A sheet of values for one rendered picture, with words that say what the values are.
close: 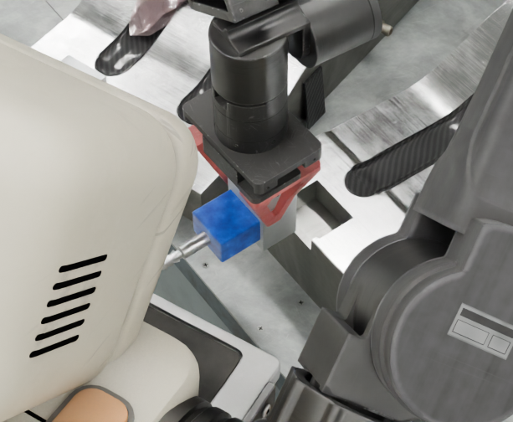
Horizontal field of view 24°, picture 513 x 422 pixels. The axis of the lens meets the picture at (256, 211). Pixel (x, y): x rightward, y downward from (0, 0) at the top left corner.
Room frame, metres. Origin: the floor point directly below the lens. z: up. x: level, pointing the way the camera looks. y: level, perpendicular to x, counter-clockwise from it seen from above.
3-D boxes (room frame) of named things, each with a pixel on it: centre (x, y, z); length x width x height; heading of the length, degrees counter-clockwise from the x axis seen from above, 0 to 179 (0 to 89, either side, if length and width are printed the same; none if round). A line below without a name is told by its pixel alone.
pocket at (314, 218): (0.65, -0.05, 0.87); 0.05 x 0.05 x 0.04; 36
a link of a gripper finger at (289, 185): (0.61, -0.01, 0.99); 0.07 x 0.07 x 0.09; 37
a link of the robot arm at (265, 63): (0.62, 0.00, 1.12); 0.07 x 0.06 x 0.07; 121
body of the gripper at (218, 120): (0.62, 0.00, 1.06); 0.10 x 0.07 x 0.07; 37
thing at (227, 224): (0.60, 0.03, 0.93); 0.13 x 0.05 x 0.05; 126
